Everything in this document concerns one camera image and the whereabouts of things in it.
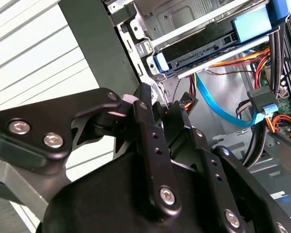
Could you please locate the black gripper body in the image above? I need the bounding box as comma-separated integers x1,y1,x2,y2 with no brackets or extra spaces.
37,150,291,233

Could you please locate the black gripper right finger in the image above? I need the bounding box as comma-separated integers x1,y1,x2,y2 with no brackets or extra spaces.
163,100,291,233

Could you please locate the hard disk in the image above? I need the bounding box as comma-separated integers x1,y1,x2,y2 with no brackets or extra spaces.
152,0,291,75

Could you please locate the orange power wire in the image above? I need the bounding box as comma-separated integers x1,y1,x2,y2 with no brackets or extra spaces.
180,72,199,114

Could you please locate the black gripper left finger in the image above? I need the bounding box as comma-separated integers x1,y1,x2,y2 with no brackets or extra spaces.
0,82,183,221

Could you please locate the blue data wire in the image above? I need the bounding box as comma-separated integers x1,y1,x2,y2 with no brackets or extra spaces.
195,72,279,129

